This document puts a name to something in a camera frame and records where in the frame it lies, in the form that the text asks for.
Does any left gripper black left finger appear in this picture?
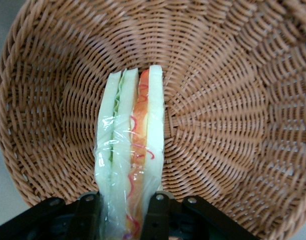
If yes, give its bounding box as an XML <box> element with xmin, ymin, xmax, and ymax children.
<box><xmin>74</xmin><ymin>191</ymin><xmax>105</xmax><ymax>240</ymax></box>

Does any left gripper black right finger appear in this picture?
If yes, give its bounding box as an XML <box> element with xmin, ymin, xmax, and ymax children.
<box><xmin>141</xmin><ymin>191</ymin><xmax>175</xmax><ymax>240</ymax></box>

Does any triangle sandwich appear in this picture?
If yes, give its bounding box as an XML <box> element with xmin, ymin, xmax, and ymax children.
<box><xmin>94</xmin><ymin>64</ymin><xmax>166</xmax><ymax>240</ymax></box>

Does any round brown wicker basket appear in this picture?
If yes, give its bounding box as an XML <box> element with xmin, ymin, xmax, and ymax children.
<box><xmin>0</xmin><ymin>0</ymin><xmax>306</xmax><ymax>240</ymax></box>

